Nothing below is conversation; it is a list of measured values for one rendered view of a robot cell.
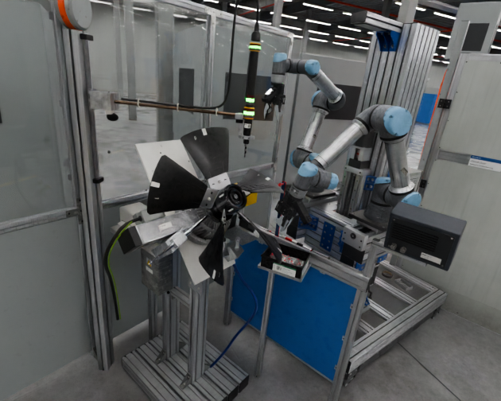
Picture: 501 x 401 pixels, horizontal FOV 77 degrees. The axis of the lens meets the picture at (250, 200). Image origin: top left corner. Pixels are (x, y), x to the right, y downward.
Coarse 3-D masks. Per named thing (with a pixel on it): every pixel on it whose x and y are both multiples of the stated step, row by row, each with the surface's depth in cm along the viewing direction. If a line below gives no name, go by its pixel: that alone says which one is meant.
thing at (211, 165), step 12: (192, 132) 142; (216, 132) 144; (228, 132) 146; (192, 144) 141; (204, 144) 142; (216, 144) 142; (228, 144) 144; (192, 156) 141; (204, 156) 141; (216, 156) 140; (228, 156) 142; (204, 168) 140; (216, 168) 140
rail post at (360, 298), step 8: (360, 296) 156; (360, 304) 156; (352, 312) 160; (360, 312) 158; (352, 320) 161; (352, 328) 162; (352, 336) 163; (344, 344) 167; (352, 344) 167; (344, 352) 170; (344, 360) 170; (344, 368) 171; (336, 376) 176; (336, 384) 178; (336, 392) 178; (328, 400) 183; (336, 400) 182
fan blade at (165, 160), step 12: (156, 168) 115; (168, 168) 118; (180, 168) 120; (156, 180) 116; (168, 180) 118; (180, 180) 121; (192, 180) 124; (156, 192) 117; (168, 192) 119; (180, 192) 122; (192, 192) 125; (204, 192) 128; (156, 204) 118; (168, 204) 121; (180, 204) 125; (192, 204) 128
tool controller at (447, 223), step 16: (400, 208) 133; (416, 208) 133; (400, 224) 131; (416, 224) 126; (432, 224) 123; (448, 224) 122; (464, 224) 122; (400, 240) 134; (416, 240) 129; (432, 240) 125; (448, 240) 121; (416, 256) 133; (432, 256) 128; (448, 256) 124
